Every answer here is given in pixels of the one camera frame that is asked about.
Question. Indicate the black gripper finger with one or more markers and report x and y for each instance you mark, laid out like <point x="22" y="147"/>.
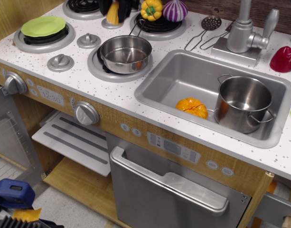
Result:
<point x="104" y="6"/>
<point x="124" y="10"/>

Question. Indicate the yellow toy corn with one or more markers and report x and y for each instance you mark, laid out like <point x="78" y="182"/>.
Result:
<point x="112" y="14"/>

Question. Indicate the small steel frying pan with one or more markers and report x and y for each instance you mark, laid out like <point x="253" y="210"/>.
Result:
<point x="126" y="54"/>

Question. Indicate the back left stove burner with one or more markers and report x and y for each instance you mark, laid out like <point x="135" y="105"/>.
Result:
<point x="82" y="9"/>

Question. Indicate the stove burner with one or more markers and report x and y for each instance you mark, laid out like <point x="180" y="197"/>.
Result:
<point x="159" y="30"/>
<point x="98" y="69"/>
<point x="82" y="9"/>
<point x="55" y="45"/>

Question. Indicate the back right stove burner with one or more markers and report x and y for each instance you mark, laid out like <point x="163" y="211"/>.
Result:
<point x="159" y="30"/>

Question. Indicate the front right stove burner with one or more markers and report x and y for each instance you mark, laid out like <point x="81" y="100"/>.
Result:
<point x="98" y="69"/>

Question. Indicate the front left stove burner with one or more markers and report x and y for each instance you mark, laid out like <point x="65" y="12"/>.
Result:
<point x="55" y="45"/>

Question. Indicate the silver stovetop knob centre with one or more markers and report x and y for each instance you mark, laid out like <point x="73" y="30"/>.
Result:
<point x="107" y="25"/>

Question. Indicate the yellow toy bell pepper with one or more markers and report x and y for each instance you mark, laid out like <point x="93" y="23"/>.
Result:
<point x="151" y="10"/>

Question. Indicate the silver stovetop knob middle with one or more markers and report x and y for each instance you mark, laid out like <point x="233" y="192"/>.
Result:
<point x="88" y="41"/>

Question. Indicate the purple toy onion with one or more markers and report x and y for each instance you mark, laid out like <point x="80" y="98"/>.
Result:
<point x="175" y="11"/>

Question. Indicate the green plastic plate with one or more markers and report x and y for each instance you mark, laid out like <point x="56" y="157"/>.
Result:
<point x="43" y="26"/>

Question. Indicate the silver stovetop knob front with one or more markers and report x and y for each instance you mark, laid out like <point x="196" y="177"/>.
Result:
<point x="60" y="63"/>

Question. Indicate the silver sink basin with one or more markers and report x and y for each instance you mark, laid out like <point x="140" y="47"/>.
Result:
<point x="182" y="74"/>

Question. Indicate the metal slotted spoon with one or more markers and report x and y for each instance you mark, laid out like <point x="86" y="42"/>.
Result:
<point x="209" y="23"/>

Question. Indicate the silver oven knob right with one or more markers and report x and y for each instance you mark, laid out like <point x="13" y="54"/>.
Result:
<point x="85" y="114"/>

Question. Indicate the silver oven knob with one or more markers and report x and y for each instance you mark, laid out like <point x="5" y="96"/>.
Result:
<point x="14" y="84"/>
<point x="85" y="114"/>

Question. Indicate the orange toy pumpkin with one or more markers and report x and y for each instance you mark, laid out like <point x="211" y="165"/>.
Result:
<point x="193" y="106"/>

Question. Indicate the silver oven knob left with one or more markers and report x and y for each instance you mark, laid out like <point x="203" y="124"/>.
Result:
<point x="14" y="84"/>

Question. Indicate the silver toy faucet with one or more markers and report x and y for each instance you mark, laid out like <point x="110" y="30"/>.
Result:
<point x="244" y="46"/>

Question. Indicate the white oven rack shelf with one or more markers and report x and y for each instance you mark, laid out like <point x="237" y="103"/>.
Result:
<point x="86" y="145"/>

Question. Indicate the open oven door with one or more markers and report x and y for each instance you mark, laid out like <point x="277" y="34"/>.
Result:
<point x="18" y="157"/>

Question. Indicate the red toy pepper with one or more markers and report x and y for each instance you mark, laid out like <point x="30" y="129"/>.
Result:
<point x="281" y="60"/>

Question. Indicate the silver dishwasher door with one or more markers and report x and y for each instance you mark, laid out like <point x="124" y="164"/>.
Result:
<point x="153" y="192"/>

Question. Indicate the blue clamp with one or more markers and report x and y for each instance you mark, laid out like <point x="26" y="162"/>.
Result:
<point x="19" y="195"/>

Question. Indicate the metal wire spatula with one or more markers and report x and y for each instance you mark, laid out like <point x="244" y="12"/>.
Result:
<point x="211" y="42"/>

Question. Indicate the steel pot with handles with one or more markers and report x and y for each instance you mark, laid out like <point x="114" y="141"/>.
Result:
<point x="243" y="103"/>

